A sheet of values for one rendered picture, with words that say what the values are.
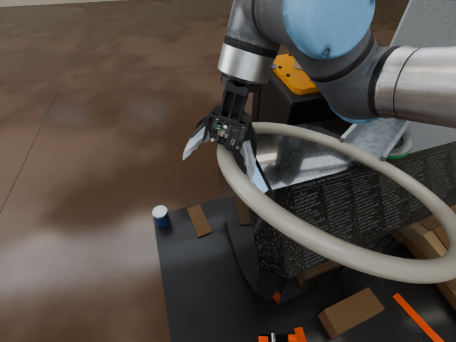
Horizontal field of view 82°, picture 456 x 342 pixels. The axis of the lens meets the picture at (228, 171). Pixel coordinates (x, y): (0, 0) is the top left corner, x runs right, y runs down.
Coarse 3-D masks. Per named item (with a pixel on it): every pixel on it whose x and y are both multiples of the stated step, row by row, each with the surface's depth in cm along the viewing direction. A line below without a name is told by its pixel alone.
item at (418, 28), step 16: (416, 0) 72; (432, 0) 70; (448, 0) 68; (416, 16) 74; (432, 16) 71; (448, 16) 69; (400, 32) 78; (416, 32) 75; (432, 32) 73; (448, 32) 71
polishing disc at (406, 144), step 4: (404, 132) 111; (404, 136) 109; (408, 136) 109; (400, 140) 107; (404, 140) 107; (408, 140) 107; (396, 144) 106; (400, 144) 106; (404, 144) 106; (408, 144) 106; (396, 148) 104; (400, 148) 104; (404, 148) 104; (408, 148) 104; (392, 152) 102; (396, 152) 102; (400, 152) 102; (404, 152) 102
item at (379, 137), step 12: (384, 120) 84; (396, 120) 84; (348, 132) 72; (360, 132) 79; (372, 132) 79; (384, 132) 80; (396, 132) 80; (360, 144) 75; (372, 144) 76; (384, 144) 76; (348, 156) 72; (384, 156) 66
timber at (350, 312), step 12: (348, 300) 138; (360, 300) 138; (372, 300) 138; (324, 312) 134; (336, 312) 134; (348, 312) 134; (360, 312) 134; (372, 312) 134; (324, 324) 138; (336, 324) 130; (348, 324) 130; (336, 336) 133
